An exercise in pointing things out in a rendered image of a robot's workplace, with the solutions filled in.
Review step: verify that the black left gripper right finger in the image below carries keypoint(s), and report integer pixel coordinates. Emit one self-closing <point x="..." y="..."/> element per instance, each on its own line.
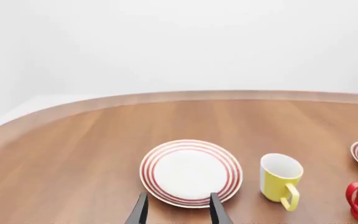
<point x="217" y="212"/>

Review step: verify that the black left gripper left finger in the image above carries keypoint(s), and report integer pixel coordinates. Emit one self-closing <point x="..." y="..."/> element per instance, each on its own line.
<point x="139" y="211"/>

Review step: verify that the yellow and white mug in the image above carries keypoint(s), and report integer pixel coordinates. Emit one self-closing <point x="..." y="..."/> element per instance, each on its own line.
<point x="279" y="182"/>

